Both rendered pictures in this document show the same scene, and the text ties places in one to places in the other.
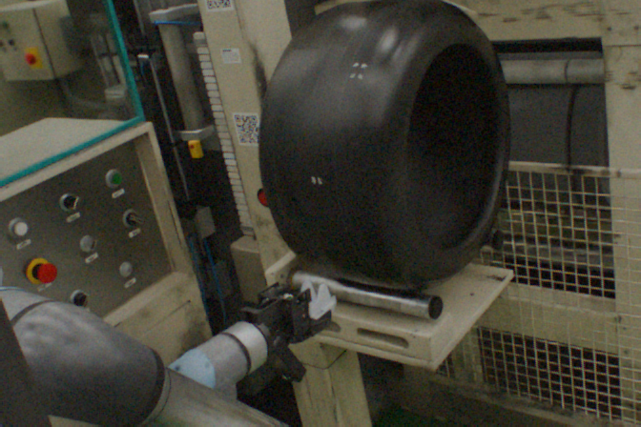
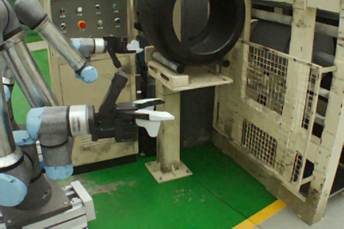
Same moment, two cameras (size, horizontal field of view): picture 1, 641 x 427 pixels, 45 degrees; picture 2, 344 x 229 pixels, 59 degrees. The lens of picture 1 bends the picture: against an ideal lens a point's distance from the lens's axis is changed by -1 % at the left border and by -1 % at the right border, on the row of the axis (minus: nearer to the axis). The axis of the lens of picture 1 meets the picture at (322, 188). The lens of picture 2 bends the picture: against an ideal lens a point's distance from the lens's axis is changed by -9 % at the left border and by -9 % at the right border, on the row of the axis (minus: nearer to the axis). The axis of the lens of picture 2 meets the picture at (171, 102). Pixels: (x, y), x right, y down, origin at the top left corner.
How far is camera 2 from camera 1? 0.89 m
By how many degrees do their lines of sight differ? 23
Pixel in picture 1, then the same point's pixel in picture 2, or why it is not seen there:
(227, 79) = not seen: outside the picture
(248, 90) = not seen: outside the picture
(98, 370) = (27, 9)
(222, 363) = (85, 43)
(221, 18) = not seen: outside the picture
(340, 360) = (170, 96)
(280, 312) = (115, 41)
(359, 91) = not seen: outside the picture
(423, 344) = (171, 80)
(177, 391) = (48, 27)
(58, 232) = (91, 15)
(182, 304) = (125, 56)
